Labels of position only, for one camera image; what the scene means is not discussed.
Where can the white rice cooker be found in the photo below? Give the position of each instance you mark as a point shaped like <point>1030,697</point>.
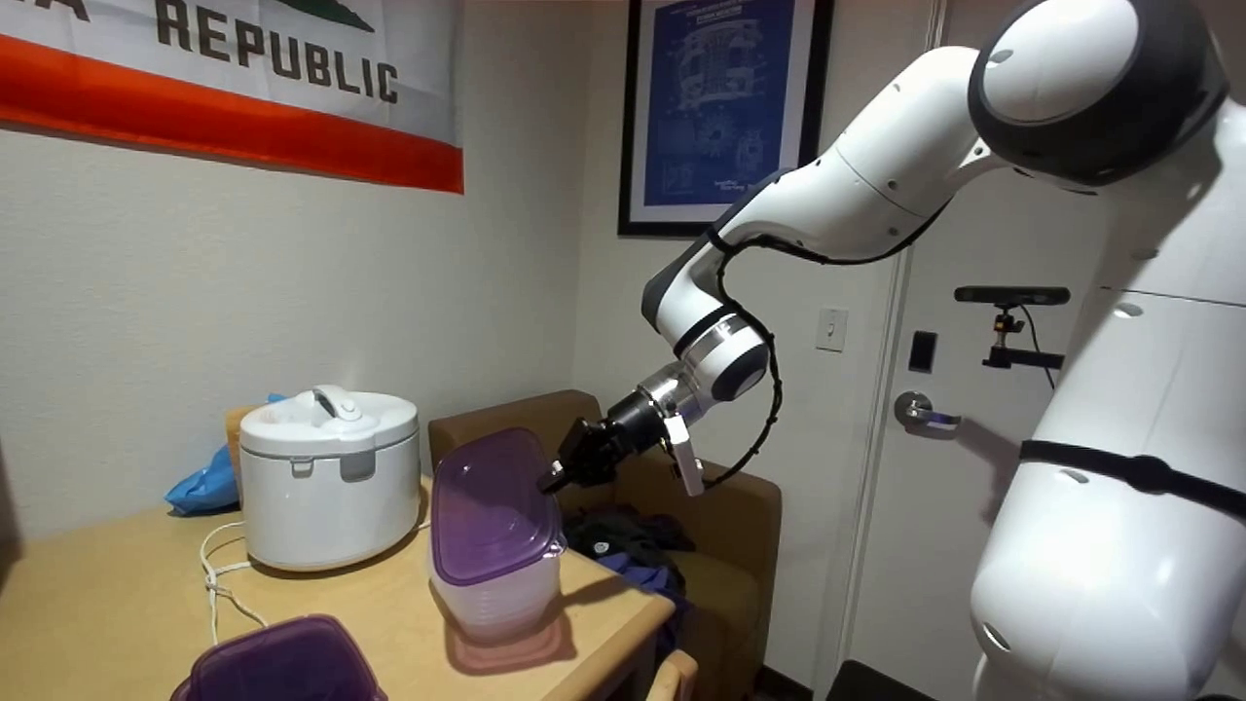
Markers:
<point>331,481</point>

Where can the wooden chair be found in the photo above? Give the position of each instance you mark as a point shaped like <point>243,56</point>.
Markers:
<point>673,679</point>

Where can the black stereo camera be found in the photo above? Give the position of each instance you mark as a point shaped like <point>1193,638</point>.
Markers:
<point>1015,297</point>

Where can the blue framed poster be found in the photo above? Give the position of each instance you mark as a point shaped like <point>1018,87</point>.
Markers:
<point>713,101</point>

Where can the purple plastic lid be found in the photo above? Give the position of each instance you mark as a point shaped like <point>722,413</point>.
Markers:
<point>494,506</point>

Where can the California Republic flag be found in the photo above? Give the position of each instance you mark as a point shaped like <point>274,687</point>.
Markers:
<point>260,130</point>

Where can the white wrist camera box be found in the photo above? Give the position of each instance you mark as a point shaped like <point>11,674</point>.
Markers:
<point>682,451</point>

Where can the dark clothes pile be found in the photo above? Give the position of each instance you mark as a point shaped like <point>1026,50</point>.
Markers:
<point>638,548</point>

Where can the clear plastic bowl stack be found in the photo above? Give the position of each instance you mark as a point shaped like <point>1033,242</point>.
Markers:
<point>501,606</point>

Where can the white door with lever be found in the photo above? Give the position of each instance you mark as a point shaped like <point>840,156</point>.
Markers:
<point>949,548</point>

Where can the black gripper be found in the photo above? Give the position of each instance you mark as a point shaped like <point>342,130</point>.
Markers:
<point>601,452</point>

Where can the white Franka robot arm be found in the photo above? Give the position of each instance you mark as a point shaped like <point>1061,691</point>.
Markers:
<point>1132,452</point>

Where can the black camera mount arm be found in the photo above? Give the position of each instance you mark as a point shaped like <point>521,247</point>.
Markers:
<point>1018,357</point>

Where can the black door lock plate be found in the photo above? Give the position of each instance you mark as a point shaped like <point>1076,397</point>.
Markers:
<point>923,352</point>

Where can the purple bowl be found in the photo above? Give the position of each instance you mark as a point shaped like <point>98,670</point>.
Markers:
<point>278,665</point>

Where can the dark grey bin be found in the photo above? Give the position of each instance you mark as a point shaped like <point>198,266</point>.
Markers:
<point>11,521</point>

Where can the white light switch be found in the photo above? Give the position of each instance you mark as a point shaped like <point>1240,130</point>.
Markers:
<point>832,333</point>

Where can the blue cloth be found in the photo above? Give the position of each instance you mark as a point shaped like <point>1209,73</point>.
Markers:
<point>209,490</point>

